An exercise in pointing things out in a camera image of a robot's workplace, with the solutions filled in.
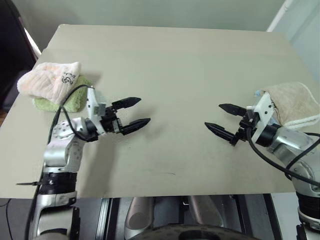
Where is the white door frame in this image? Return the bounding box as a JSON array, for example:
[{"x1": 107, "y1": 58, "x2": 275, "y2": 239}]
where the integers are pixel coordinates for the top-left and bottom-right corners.
[{"x1": 266, "y1": 0, "x2": 295, "y2": 33}]

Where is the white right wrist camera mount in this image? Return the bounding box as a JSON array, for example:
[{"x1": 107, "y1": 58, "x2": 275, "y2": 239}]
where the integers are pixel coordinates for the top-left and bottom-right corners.
[{"x1": 247, "y1": 92, "x2": 276, "y2": 145}]

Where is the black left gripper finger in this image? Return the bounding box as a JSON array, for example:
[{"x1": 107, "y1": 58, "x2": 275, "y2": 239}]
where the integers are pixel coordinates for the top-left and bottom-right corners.
[
  {"x1": 111, "y1": 96, "x2": 142, "y2": 111},
  {"x1": 120, "y1": 117, "x2": 152, "y2": 136}
]

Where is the beige folded towel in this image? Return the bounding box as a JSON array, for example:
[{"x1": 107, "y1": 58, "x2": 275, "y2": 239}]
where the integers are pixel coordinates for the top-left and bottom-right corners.
[{"x1": 259, "y1": 81, "x2": 319, "y2": 130}]

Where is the black round disc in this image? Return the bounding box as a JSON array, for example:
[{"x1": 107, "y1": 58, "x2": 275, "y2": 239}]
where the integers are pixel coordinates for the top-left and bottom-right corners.
[{"x1": 141, "y1": 224, "x2": 254, "y2": 240}]

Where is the silver rounded robot leg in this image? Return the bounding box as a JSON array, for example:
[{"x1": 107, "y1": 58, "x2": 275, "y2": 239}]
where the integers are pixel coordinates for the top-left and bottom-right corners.
[
  {"x1": 187, "y1": 195, "x2": 225, "y2": 229},
  {"x1": 124, "y1": 196, "x2": 156, "y2": 240}
]

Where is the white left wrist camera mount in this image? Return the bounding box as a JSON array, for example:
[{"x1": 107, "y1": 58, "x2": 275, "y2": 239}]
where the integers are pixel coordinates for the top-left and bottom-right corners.
[{"x1": 86, "y1": 87, "x2": 112, "y2": 136}]

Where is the light blue folded towel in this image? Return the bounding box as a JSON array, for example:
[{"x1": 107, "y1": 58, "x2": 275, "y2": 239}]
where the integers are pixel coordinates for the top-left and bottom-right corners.
[{"x1": 254, "y1": 89, "x2": 279, "y2": 126}]

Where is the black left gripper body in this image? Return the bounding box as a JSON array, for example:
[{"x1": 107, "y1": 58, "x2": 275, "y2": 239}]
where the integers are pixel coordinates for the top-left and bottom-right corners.
[{"x1": 99, "y1": 105, "x2": 123, "y2": 135}]

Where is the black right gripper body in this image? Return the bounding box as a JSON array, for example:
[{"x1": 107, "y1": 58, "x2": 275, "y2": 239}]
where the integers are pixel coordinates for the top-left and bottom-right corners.
[{"x1": 234, "y1": 109, "x2": 259, "y2": 143}]

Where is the pink towel with black embroidery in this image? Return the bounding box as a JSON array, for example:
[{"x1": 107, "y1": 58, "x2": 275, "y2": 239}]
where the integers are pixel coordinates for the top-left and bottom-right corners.
[{"x1": 16, "y1": 61, "x2": 83, "y2": 105}]

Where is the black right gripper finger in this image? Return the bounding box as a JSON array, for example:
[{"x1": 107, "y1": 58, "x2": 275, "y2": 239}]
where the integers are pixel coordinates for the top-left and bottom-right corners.
[
  {"x1": 218, "y1": 103, "x2": 249, "y2": 118},
  {"x1": 204, "y1": 121, "x2": 237, "y2": 146}
]

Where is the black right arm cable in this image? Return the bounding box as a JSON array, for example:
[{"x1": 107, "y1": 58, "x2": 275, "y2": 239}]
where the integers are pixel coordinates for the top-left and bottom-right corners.
[{"x1": 245, "y1": 126, "x2": 320, "y2": 187}]

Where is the green folded towel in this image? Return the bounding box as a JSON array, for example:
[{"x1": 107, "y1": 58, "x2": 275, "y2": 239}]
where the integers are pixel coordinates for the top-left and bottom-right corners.
[{"x1": 32, "y1": 74, "x2": 94, "y2": 113}]

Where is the black metal frame rail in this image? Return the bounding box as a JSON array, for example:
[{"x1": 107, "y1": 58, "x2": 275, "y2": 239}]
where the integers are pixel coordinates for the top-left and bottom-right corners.
[
  {"x1": 237, "y1": 193, "x2": 286, "y2": 240},
  {"x1": 99, "y1": 197, "x2": 124, "y2": 240}
]

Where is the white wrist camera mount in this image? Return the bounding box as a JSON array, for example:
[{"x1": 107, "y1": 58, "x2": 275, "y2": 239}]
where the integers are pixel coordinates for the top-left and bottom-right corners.
[
  {"x1": 247, "y1": 92, "x2": 276, "y2": 145},
  {"x1": 86, "y1": 87, "x2": 112, "y2": 136}
]

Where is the black cable tie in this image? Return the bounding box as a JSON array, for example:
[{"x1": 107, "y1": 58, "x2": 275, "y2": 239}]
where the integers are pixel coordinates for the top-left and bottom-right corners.
[{"x1": 16, "y1": 181, "x2": 44, "y2": 187}]

